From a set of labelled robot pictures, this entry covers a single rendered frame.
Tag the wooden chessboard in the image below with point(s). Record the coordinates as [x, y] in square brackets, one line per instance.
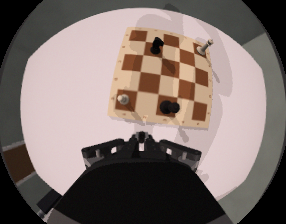
[177, 74]

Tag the white pawn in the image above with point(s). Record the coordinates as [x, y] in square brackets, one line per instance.
[123, 99]

